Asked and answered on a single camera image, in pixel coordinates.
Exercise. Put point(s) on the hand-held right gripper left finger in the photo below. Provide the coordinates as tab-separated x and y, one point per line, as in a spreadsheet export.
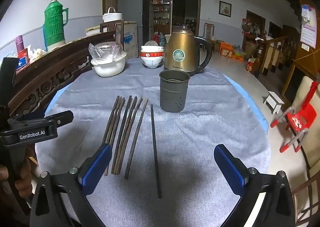
96	167

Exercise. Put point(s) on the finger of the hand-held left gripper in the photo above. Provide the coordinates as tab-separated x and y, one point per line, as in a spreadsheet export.
62	118

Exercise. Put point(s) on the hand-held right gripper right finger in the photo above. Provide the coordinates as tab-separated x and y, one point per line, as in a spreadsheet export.
228	167

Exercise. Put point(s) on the set of dark wooden chopsticks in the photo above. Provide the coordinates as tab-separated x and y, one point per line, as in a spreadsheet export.
123	129

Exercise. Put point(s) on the black chopstick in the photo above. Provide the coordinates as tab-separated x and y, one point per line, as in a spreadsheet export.
155	147

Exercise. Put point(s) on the grey metal chopstick holder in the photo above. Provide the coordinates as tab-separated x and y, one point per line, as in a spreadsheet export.
174	94

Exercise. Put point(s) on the person's left hand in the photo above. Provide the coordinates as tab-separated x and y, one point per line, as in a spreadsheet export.
24	182

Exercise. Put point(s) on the carved wooden bench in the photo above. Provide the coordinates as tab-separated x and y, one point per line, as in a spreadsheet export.
50	72

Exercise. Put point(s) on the grey tablecloth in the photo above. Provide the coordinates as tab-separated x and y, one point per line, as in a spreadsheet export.
190	137

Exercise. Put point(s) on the white plastic basin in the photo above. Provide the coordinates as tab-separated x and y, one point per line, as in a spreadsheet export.
108	67

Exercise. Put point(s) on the blue table mat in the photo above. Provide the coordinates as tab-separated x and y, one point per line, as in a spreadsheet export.
252	99

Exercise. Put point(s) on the red box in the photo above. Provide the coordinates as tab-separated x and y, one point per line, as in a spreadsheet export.
23	56

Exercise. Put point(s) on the small white stool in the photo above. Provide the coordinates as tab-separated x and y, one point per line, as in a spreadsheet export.
273	100

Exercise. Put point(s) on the clear plastic bag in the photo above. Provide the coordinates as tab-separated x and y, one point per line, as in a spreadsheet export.
106	51

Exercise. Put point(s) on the red plastic child chair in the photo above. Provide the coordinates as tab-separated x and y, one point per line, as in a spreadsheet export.
298	117

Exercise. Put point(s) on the purple box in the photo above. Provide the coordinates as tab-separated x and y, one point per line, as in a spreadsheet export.
20	42

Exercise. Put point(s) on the green thermos flask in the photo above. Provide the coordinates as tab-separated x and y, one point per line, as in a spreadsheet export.
53	24

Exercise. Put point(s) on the dark wooden chair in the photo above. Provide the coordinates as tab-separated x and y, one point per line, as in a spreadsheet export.
111	28

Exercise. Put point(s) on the white chest freezer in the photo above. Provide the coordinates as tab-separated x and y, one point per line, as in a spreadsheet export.
130	39

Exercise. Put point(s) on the white bowl red mark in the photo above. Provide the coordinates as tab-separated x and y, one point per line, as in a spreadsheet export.
152	62

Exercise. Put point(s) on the white bowl red band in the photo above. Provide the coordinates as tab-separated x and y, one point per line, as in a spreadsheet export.
152	54

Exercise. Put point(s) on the plain white bowl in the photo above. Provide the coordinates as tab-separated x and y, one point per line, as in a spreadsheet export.
152	48

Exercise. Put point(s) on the white rice cooker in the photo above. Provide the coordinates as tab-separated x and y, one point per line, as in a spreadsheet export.
112	16

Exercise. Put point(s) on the orange cardboard box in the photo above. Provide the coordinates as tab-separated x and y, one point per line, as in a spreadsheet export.
226	48

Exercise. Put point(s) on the wooden stair railing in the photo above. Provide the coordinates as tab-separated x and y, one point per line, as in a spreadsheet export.
275	52

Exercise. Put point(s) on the gold electric kettle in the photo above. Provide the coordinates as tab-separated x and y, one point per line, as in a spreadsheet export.
180	52

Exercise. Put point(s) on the blue water bottle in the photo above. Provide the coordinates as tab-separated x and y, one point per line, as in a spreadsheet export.
162	39

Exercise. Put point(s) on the grey refrigerator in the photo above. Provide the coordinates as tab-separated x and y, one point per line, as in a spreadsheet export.
132	4

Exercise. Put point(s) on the wooden shelf cabinet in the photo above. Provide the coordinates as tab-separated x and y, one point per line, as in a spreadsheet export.
161	14

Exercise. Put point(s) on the framed wall picture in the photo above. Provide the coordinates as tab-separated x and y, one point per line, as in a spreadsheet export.
225	8

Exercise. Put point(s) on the wall calendar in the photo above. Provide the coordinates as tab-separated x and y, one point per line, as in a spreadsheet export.
308	27

